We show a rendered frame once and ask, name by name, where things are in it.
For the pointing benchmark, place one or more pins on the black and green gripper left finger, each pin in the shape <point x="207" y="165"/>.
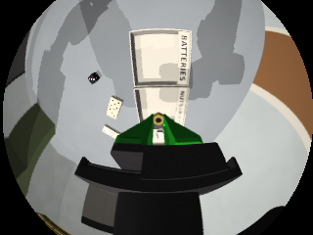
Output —
<point x="139" y="133"/>

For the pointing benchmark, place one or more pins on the black die with white pips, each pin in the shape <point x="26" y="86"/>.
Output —
<point x="93" y="77"/>

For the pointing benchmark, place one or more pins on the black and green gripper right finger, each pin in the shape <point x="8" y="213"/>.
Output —
<point x="177" y="133"/>

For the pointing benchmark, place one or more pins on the brass hex nut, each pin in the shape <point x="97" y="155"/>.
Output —
<point x="158" y="118"/>

